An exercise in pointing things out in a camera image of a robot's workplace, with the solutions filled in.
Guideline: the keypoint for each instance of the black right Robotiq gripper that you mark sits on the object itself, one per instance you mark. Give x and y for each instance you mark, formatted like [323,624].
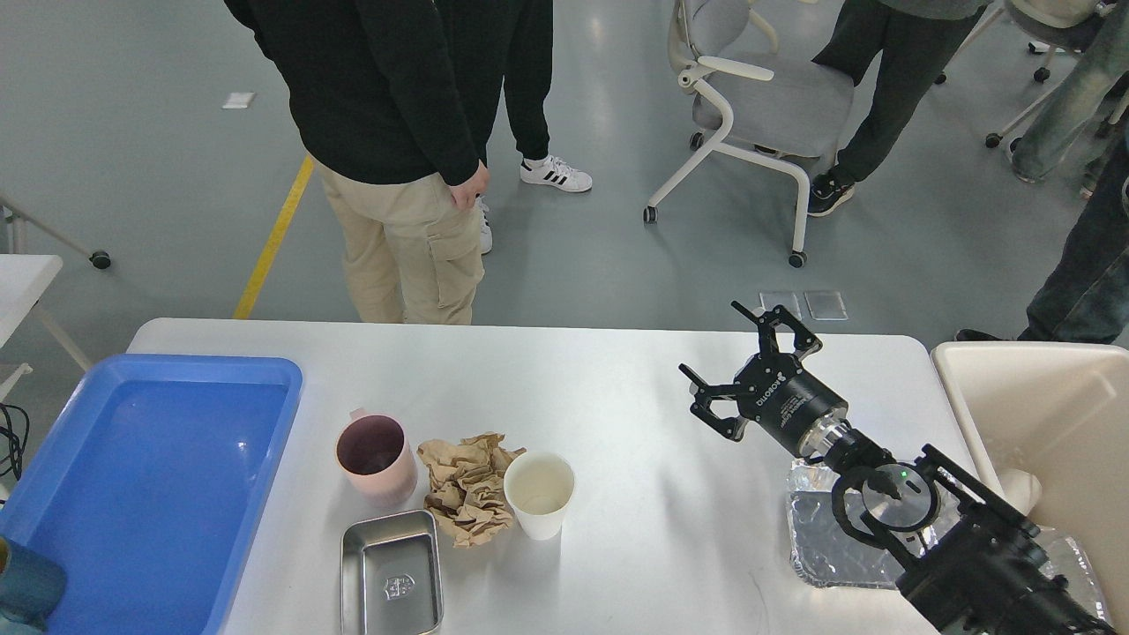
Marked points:
[785,401]

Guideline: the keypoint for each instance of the pink ribbed mug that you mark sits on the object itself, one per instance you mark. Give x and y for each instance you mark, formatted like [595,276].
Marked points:
[377,457]

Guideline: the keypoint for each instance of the stainless steel rectangular tray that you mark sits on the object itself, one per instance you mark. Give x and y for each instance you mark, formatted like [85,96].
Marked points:
[390,575]

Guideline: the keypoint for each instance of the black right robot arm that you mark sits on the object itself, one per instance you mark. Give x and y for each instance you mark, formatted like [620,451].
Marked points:
[970,561]

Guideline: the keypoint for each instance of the aluminium foil tray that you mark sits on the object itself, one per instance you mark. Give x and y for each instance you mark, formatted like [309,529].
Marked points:
[824,556]

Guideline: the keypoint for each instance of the white paper cup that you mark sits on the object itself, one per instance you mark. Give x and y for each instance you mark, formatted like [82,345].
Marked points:
[538,486]

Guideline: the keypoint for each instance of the grey white office chair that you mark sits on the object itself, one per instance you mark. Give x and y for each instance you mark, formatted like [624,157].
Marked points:
[752,104]

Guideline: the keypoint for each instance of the beige plastic bin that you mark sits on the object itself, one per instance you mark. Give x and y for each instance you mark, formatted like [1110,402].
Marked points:
[1047,427]

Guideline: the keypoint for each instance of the crumpled brown paper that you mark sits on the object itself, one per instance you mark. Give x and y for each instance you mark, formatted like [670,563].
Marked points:
[466,487]

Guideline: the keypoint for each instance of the person in dark jeans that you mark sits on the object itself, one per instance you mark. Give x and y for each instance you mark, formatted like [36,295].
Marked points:
[1085,299]

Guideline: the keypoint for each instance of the person in dark trousers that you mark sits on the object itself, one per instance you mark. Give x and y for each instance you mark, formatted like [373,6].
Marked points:
[914,40]

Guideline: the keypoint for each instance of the person in blue jeans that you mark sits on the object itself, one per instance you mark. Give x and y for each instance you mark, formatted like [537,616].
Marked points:
[1077,98]

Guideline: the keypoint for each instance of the person in khaki trousers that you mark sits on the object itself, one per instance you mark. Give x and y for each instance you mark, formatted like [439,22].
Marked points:
[374,97]

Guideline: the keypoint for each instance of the blue plastic tray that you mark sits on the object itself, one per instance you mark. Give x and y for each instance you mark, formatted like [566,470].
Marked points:
[149,488]

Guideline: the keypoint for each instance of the white side table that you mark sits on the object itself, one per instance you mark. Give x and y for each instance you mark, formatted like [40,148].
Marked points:
[24,280]

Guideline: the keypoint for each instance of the teal object at corner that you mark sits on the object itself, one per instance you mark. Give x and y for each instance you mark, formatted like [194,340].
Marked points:
[31,587]

